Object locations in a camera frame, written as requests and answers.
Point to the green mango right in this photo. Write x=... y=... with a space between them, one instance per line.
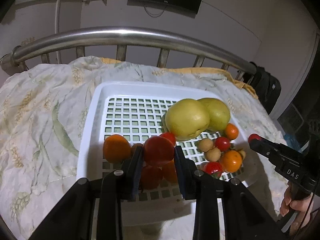
x=219 y=114

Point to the steel bed rail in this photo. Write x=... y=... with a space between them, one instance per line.
x=122 y=37

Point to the brown longan centre right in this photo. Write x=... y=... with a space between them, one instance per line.
x=242 y=153

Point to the red tomato far left front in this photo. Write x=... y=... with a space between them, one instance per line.
x=158 y=151

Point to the white perforated plastic tray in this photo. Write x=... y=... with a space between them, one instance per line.
x=134 y=110

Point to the yellow-green pear left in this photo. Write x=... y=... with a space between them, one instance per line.
x=187 y=119

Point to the red tomato centre lower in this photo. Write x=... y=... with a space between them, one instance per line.
x=214 y=169

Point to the black backpack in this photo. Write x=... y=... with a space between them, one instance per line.
x=266 y=86

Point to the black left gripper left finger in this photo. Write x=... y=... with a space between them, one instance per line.
x=72 y=216

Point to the red tomato centre upper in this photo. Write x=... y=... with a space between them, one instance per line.
x=253 y=137

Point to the yellow blanket edge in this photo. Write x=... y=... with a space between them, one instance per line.
x=214 y=80

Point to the red tomato beside pear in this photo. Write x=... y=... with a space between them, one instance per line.
x=169 y=136

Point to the brown longan centre front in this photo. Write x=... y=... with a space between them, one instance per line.
x=212 y=155

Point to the red tomato behind left mandarin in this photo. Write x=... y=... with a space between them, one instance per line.
x=222 y=143

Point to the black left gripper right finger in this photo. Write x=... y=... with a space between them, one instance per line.
x=244 y=217

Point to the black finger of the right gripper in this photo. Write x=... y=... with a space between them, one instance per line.
x=262 y=146

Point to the orange mandarin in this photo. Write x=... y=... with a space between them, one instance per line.
x=116 y=149
x=231 y=131
x=151 y=176
x=231 y=161

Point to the person's right hand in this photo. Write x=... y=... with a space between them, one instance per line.
x=300 y=206

